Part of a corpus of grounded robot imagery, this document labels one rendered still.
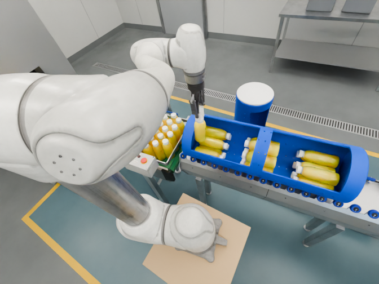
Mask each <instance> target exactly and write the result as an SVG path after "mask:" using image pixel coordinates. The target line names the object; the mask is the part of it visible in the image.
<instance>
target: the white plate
mask: <svg viewBox="0 0 379 284"><path fill-rule="evenodd" d="M237 97H238V99H239V100H240V101H242V102H243V103H245V104H248V105H254V106H257V105H264V104H267V103H269V102H270V101H271V100H272V99H273V97H274V92H273V90H272V88H271V87H270V86H268V85H266V84H264V83H259V82H250V83H246V84H244V85H242V86H240V87H239V89H238V90H237Z"/></svg>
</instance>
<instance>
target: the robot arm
mask: <svg viewBox="0 0 379 284"><path fill-rule="evenodd" d="M130 57H131V59H132V61H133V63H134V64H135V65H136V67H137V68H138V69H134V70H130V71H127V72H124V73H120V74H115V75H112V76H110V77H108V76H107V75H103V74H98V75H49V74H43V73H13V74H2V75H0V168H3V169H5V170H8V171H11V172H14V173H16V174H19V175H22V176H25V177H28V178H30V179H33V180H36V181H40V182H43V183H53V182H57V183H59V184H61V185H62V186H64V187H66V188H68V189H69V190H71V191H73V192H74V193H76V194H77V195H79V196H81V197H82V198H84V199H86V200H88V201H89V202H91V203H93V204H94V205H96V206H98V207H99V208H101V209H102V210H104V211H106V212H107V213H109V214H111V215H113V216H114V217H116V226H117V229H118V231H119V232H120V233H121V234H122V235H123V236H124V237H126V238H128V239H131V240H133V241H138V242H143V243H149V244H155V245H167V246H171V247H175V249H176V250H177V251H185V252H188V253H190V254H193V255H196V256H199V257H201V258H204V259H206V260H207V261H208V262H210V263H212V262H213V261H214V259H215V257H214V251H215V247H216V245H222V246H226V245H227V241H228V240H226V239H224V238H222V237H220V236H219V235H218V233H219V229H220V227H221V225H222V220H221V219H214V218H212V216H211V215H210V214H209V212H208V211H207V210H206V209H205V208H204V207H202V206H200V205H198V204H195V203H186V204H183V205H171V204H167V203H163V202H161V201H159V200H157V199H155V198H153V197H152V196H150V195H148V194H140V193H139V192H138V191H137V190H136V189H135V188H134V187H133V186H132V185H131V184H130V183H129V182H128V181H127V180H126V179H125V178H124V177H123V175H122V174H121V173H120V172H119V170H121V169H122V168H124V167H125V166H126V165H128V164H129V163H130V162H131V161H132V160H133V159H134V158H136V157H137V156H138V155H139V154H140V153H141V151H142V150H143V149H144V148H145V147H146V146H147V144H148V143H149V142H150V141H151V139H152V138H153V136H154V135H155V133H156V132H157V130H158V129H159V128H160V126H161V123H162V120H163V118H164V116H165V113H166V112H167V109H168V106H169V101H170V97H171V94H172V91H173V89H174V85H175V75H174V72H173V70H172V68H180V69H183V73H184V79H185V81H186V82H187V86H188V89H189V90H190V91H191V97H192V98H191V100H189V103H190V106H191V111H192V114H193V115H195V121H196V122H200V123H201V115H202V116H203V117H204V106H205V104H204V102H205V91H204V87H205V82H204V80H205V78H206V74H205V62H206V46H205V40H204V35H203V32H202V29H201V28H200V26H198V25H197V24H193V23H186V24H183V25H181V26H180V27H179V29H178V31H177V34H176V38H147V39H141V40H139V41H137V42H135V43H134V44H133V45H132V47H131V50H130Z"/></svg>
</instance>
